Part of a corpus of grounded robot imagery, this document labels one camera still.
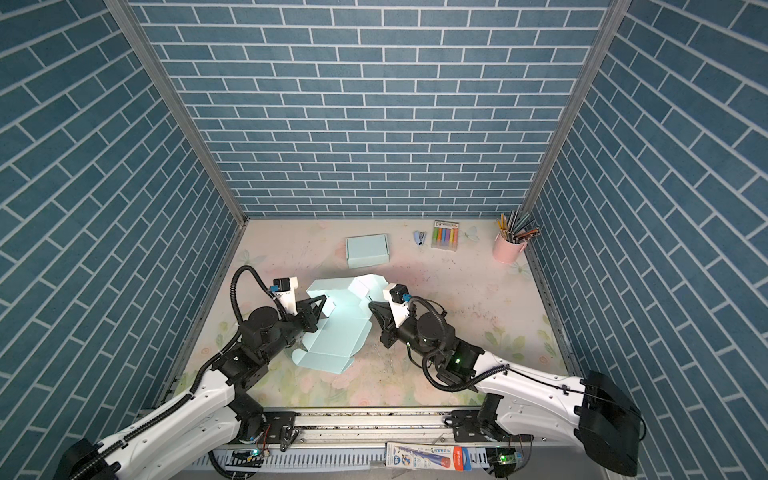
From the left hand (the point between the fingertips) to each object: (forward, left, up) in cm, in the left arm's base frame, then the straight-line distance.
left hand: (328, 299), depth 77 cm
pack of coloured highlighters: (+37, -38, -16) cm, 55 cm away
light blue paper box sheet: (+28, -8, -14) cm, 32 cm away
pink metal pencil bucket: (+24, -57, -10) cm, 63 cm away
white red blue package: (-33, -26, -17) cm, 45 cm away
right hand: (-4, -11, +6) cm, 13 cm away
